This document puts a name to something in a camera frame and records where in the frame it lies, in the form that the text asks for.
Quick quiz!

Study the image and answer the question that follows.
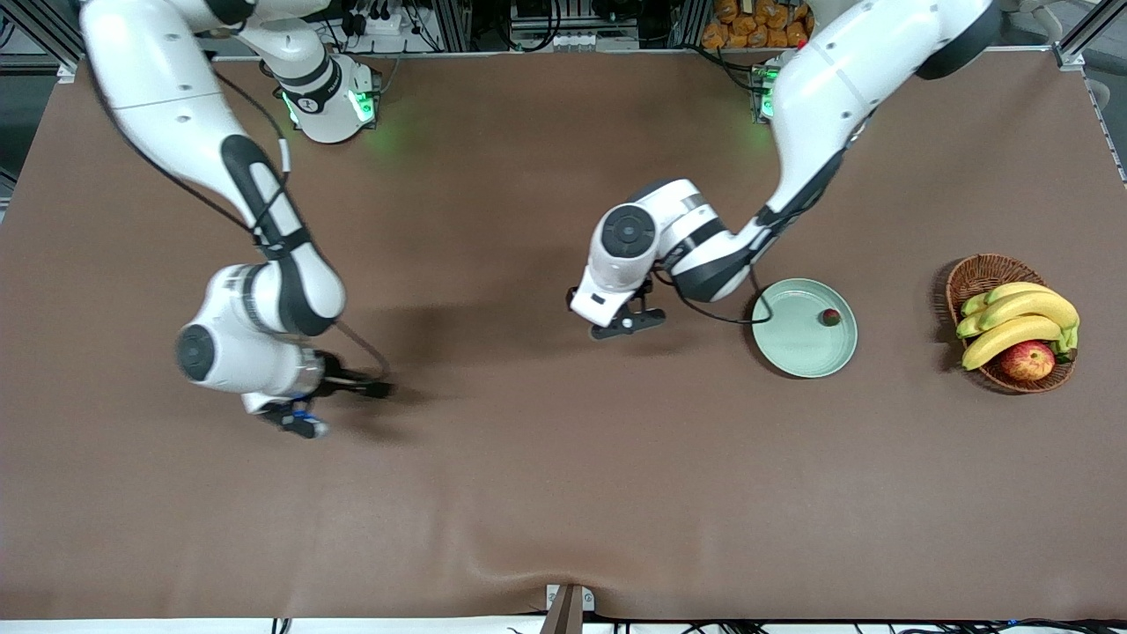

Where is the white connector block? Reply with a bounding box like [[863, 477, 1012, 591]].
[[544, 32, 639, 52]]

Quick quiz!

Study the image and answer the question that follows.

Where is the yellow banana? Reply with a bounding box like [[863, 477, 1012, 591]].
[[961, 315, 1064, 372], [956, 291, 1080, 340], [961, 281, 1057, 318]]

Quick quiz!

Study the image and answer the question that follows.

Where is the bag of orange snacks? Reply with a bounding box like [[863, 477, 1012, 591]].
[[702, 0, 811, 50]]

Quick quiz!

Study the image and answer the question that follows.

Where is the pale green round plate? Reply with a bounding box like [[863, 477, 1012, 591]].
[[752, 278, 858, 380]]

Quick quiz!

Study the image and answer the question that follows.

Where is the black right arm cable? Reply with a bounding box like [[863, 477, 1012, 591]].
[[88, 66, 393, 378]]

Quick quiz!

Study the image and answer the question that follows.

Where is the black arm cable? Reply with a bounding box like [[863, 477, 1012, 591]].
[[88, 66, 393, 378], [652, 264, 777, 328]]

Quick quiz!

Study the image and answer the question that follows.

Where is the white power strip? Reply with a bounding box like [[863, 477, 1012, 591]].
[[352, 9, 406, 38]]

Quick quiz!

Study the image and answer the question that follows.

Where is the red apple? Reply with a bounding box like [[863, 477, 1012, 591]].
[[1001, 341, 1057, 382]]

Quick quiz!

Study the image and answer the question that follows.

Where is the brown table mat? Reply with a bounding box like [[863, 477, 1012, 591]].
[[0, 48, 1127, 622]]

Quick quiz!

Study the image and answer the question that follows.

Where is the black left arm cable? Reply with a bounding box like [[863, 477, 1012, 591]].
[[652, 264, 777, 328]]

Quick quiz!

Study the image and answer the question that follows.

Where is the brown wicker basket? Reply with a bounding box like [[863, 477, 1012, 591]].
[[946, 254, 1078, 394]]

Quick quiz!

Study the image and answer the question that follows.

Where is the aluminium frame post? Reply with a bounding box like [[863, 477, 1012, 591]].
[[436, 0, 472, 52], [674, 0, 712, 49], [9, 0, 85, 85], [1052, 0, 1127, 71]]

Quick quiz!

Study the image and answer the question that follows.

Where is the metal table edge bracket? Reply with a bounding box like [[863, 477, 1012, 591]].
[[546, 584, 596, 634]]

